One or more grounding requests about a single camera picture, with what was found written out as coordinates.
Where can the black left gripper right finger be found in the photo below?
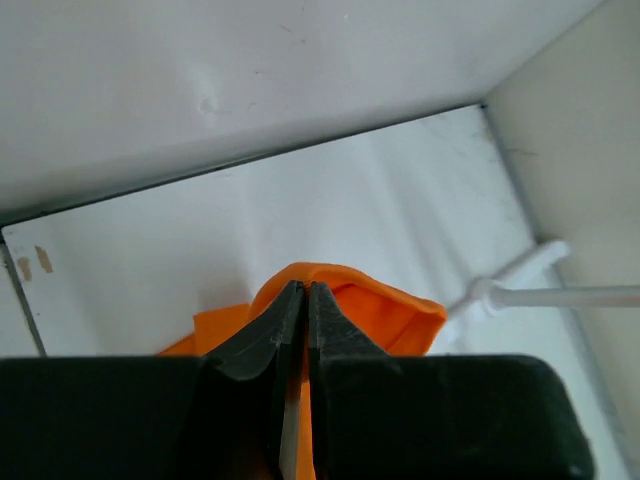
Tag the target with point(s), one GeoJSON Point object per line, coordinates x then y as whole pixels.
{"type": "Point", "coordinates": [440, 420]}

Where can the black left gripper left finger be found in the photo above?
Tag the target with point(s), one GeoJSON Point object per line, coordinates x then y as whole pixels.
{"type": "Point", "coordinates": [150, 415]}

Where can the orange trousers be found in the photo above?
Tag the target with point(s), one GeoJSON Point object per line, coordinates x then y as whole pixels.
{"type": "Point", "coordinates": [399, 323]}

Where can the white clothes rack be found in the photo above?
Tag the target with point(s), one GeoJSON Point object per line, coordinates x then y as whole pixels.
{"type": "Point", "coordinates": [488, 296]}

